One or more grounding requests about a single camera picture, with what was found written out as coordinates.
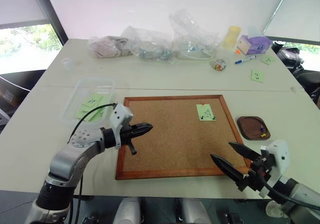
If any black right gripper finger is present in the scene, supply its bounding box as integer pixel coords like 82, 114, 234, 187
228, 141, 263, 163
210, 153, 245, 185

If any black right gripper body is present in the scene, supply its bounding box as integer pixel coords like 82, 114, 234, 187
235, 153, 276, 193

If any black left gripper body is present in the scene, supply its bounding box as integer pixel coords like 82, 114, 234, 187
119, 124, 138, 156

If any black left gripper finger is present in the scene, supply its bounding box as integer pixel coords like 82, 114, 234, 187
131, 128, 153, 140
131, 122, 154, 132

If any wood framed cork board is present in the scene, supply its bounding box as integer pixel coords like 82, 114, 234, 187
114, 94, 252, 181

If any plain green note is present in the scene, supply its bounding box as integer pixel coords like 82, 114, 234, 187
74, 104, 106, 122

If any green note with scribble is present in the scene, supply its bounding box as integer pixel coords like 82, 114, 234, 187
248, 69, 265, 84
260, 55, 277, 66
195, 104, 217, 122
81, 94, 105, 108

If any small jar of pins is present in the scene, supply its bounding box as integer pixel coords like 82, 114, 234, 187
209, 58, 229, 72

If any dark brown wooden tray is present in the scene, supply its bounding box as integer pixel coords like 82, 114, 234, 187
236, 115, 272, 142

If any white round object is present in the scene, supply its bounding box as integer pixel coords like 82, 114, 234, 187
265, 199, 289, 219

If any grey rounded shape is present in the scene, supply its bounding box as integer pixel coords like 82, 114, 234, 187
179, 198, 214, 224
113, 196, 142, 224

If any clear plastic container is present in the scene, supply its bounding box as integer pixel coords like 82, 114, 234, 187
59, 77, 118, 130

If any plastic bag with blue-grey items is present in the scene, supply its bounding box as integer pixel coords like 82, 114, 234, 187
120, 26, 176, 65

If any plastic bag with pink cloth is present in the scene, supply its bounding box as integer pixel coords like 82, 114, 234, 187
87, 35, 134, 59

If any blue capped white marker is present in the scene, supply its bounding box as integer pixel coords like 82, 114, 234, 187
234, 55, 257, 65

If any small clear plastic cup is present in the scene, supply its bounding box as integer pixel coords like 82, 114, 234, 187
60, 57, 75, 71

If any black bulky equipment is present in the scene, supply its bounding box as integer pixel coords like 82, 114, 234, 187
270, 40, 320, 110

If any purple tissue box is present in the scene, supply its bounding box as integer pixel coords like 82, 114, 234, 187
236, 34, 273, 56

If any yellow translucent cup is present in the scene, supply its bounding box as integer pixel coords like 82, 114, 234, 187
221, 25, 242, 50

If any white roller blind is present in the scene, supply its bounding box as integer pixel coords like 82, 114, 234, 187
262, 0, 320, 46
0, 0, 49, 30

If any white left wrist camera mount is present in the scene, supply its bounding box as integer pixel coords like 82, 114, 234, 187
108, 103, 134, 150

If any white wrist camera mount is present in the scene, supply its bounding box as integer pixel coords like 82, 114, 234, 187
258, 139, 292, 199
108, 103, 134, 150

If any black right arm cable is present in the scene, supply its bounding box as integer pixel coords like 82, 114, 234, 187
258, 165, 320, 206

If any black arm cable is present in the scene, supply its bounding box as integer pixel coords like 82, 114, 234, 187
66, 103, 117, 145
258, 165, 320, 206

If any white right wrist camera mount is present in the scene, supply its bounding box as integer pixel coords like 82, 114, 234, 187
258, 139, 292, 199

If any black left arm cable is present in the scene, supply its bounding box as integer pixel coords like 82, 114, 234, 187
66, 103, 117, 145

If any clear plastic bag with cable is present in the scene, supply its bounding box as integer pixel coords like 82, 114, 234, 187
168, 8, 222, 60

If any black window frame post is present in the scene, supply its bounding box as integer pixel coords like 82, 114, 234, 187
30, 0, 70, 47

